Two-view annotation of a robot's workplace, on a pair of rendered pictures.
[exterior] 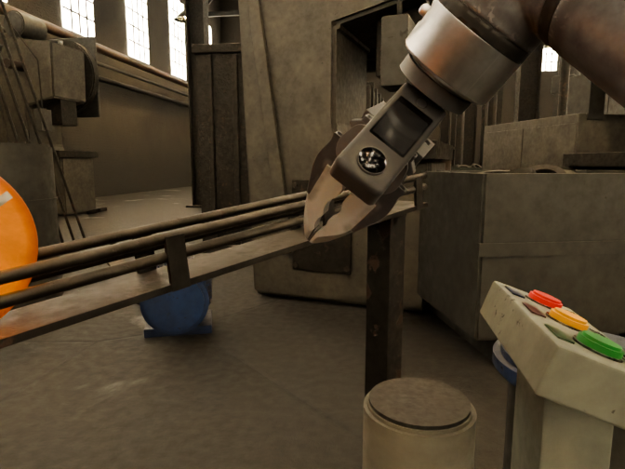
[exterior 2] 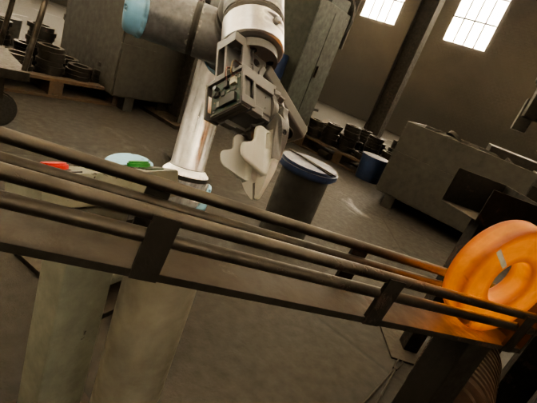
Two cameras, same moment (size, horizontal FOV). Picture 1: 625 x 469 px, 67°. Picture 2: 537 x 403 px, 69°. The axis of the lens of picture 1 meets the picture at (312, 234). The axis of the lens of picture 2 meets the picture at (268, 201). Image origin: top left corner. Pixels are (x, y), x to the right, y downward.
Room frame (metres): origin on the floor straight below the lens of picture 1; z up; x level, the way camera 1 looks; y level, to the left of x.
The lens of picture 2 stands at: (0.95, 0.19, 0.86)
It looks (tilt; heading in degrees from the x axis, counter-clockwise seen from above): 20 degrees down; 202
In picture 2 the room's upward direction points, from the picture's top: 21 degrees clockwise
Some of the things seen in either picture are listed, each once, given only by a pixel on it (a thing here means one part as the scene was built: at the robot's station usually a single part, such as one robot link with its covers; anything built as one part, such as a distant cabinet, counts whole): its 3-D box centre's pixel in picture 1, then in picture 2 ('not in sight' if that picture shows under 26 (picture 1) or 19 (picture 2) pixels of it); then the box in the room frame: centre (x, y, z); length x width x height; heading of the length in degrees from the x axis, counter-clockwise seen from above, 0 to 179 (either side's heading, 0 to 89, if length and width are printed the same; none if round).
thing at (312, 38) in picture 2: not in sight; (296, 71); (-3.32, -1.77, 0.75); 0.70 x 0.48 x 1.50; 172
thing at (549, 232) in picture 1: (541, 247); not in sight; (2.18, -1.07, 0.39); 1.03 x 0.83 x 0.77; 97
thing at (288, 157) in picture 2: not in sight; (295, 199); (-0.94, -0.42, 0.22); 0.32 x 0.32 x 0.43
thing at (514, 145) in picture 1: (546, 193); not in sight; (3.74, -1.84, 0.55); 1.10 x 0.53 x 1.10; 12
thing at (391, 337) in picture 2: not in sight; (449, 272); (-0.62, 0.36, 0.36); 0.26 x 0.20 x 0.72; 27
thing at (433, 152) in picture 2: not in sight; (452, 181); (-2.89, 0.24, 0.39); 1.03 x 0.83 x 0.79; 86
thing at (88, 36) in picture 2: not in sight; (150, 55); (-2.03, -2.65, 0.43); 1.23 x 0.93 x 0.87; 170
